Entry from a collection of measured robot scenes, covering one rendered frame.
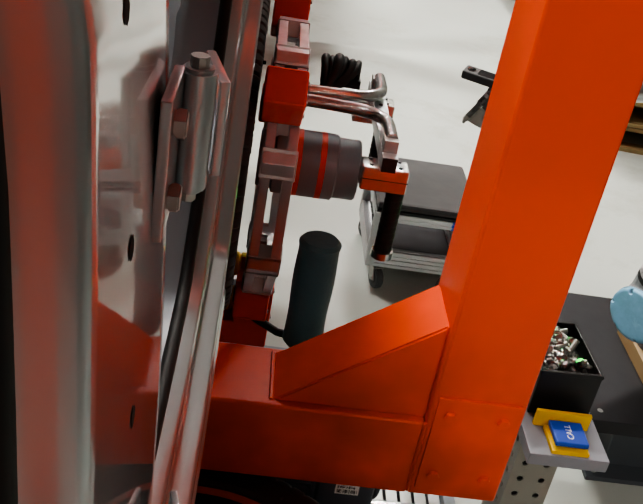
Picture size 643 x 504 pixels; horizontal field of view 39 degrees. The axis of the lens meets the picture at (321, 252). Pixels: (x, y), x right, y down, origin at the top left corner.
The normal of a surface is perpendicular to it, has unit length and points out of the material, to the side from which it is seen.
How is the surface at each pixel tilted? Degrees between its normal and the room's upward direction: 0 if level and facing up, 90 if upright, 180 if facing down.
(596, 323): 0
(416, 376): 90
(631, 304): 97
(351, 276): 0
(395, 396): 90
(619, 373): 0
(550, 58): 90
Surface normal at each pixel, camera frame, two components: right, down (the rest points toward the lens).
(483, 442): 0.01, 0.50
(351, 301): 0.16, -0.85
